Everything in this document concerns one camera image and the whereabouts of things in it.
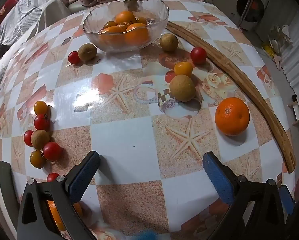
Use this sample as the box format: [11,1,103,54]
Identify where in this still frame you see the clear glass fruit bowl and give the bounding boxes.
[83,0,169,53]

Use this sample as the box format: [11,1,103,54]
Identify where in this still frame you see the dark yellow cherry tomato cluster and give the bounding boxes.
[30,150,46,168]

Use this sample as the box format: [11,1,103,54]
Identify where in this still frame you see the oranges inside bowl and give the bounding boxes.
[98,11,149,48]

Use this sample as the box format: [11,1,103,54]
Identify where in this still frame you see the orange near table edge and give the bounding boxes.
[47,200,83,231]

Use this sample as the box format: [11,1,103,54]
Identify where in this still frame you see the curved wooden stick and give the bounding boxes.
[166,21,296,173]

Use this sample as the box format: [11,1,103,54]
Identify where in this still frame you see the large orange on table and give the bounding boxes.
[214,97,250,137]

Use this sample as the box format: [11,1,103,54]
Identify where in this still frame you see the grey white bedding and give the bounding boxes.
[0,0,76,81]

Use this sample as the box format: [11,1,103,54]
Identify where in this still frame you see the yellow cherry tomato right group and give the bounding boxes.
[174,62,193,76]

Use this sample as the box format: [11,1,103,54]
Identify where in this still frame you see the red cherry tomato cluster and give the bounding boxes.
[23,130,33,147]
[43,142,63,161]
[34,114,50,132]

